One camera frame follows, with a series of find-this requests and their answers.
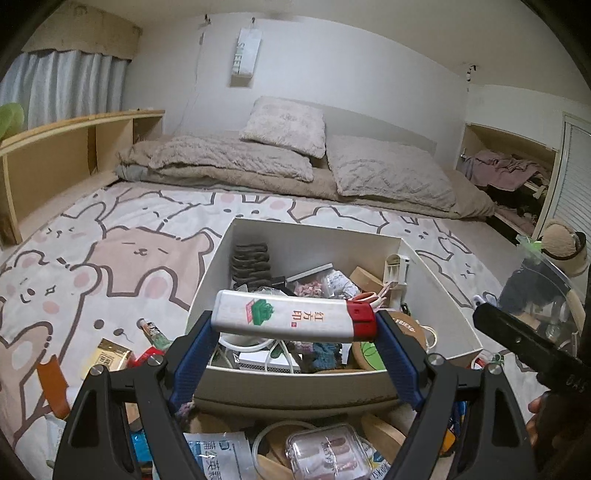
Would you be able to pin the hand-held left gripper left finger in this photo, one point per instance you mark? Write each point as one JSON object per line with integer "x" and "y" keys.
{"x": 191, "y": 364}

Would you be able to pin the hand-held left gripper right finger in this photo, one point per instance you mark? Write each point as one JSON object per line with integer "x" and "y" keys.
{"x": 401, "y": 364}

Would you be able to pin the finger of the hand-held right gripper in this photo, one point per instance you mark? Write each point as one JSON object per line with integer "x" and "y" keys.
{"x": 508, "y": 339}

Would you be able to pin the white blue medicine packet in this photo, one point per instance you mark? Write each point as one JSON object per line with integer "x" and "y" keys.
{"x": 217, "y": 457}

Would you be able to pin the white cardboard box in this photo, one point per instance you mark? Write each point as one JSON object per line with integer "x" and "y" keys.
{"x": 300, "y": 390}

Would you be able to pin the white lighter with red cap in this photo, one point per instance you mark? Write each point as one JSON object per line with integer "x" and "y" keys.
{"x": 286, "y": 316}

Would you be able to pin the clear plastic container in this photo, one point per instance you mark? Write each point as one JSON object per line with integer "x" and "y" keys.
{"x": 545, "y": 272}

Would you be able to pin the person's right hand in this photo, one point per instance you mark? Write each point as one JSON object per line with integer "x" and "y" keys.
{"x": 538, "y": 420}

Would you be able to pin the round frog print coaster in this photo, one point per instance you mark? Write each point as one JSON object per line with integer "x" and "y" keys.
{"x": 369, "y": 355}

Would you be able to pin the red snack packet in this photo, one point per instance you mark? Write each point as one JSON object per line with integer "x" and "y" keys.
{"x": 147, "y": 357}

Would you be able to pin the small glass bottle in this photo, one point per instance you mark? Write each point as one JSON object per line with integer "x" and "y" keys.
{"x": 154, "y": 333}

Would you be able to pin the dark blue cloth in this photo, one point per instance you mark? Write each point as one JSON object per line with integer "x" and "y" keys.
{"x": 524, "y": 290}

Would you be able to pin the purple knitted scrunchie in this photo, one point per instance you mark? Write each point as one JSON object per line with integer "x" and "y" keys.
{"x": 183, "y": 415}

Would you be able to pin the curved wooden piece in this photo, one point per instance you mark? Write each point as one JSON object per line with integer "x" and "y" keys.
{"x": 383, "y": 434}

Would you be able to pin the gold box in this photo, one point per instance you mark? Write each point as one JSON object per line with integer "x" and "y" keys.
{"x": 111, "y": 355}

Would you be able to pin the small wooden box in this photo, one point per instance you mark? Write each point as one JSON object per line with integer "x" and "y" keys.
{"x": 367, "y": 279}

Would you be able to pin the white plastic holder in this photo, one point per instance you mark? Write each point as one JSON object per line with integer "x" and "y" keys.
{"x": 396, "y": 270}

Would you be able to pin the teal small packet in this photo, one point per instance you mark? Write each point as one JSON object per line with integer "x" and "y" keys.
{"x": 141, "y": 446}

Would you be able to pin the brown plush with white hat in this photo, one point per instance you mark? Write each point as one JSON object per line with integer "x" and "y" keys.
{"x": 561, "y": 242}

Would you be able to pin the clear box of fake nails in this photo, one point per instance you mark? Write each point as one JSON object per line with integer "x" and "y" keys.
{"x": 330, "y": 454}

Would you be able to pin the black hair claw clip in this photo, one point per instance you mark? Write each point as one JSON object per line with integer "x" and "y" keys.
{"x": 251, "y": 265}

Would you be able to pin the flat grey white box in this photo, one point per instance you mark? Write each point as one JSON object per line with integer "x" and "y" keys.
{"x": 309, "y": 273}

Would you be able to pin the bear and rabbit printed bedsheet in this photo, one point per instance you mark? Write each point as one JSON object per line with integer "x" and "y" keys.
{"x": 115, "y": 258}

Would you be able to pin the white louvered door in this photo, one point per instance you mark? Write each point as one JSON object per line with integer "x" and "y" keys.
{"x": 575, "y": 184}

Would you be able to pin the pile of clothes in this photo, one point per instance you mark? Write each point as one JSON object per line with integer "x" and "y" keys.
{"x": 498, "y": 170}

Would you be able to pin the beige duvet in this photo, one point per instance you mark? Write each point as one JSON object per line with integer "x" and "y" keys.
{"x": 277, "y": 184}

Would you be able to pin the grey headboard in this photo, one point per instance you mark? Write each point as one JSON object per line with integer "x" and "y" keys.
{"x": 383, "y": 124}

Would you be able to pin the wooden bedside shelf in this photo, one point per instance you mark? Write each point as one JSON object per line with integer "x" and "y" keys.
{"x": 51, "y": 161}

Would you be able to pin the fluffy beige pillow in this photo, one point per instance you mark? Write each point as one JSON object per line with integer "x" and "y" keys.
{"x": 284, "y": 127}

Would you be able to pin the pale blue curtain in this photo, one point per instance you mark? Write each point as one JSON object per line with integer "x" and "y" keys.
{"x": 69, "y": 87}

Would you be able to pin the green plush toy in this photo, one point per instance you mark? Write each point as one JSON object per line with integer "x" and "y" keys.
{"x": 10, "y": 121}

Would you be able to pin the white hanging paper bag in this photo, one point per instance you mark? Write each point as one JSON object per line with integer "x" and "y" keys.
{"x": 246, "y": 53}

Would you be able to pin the beige cartoon curtain valance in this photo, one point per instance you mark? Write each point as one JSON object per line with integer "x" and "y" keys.
{"x": 83, "y": 27}

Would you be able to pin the wooden wall niche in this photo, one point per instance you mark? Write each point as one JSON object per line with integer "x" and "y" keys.
{"x": 480, "y": 138}

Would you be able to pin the small wall hook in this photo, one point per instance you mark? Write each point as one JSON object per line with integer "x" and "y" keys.
{"x": 471, "y": 70}

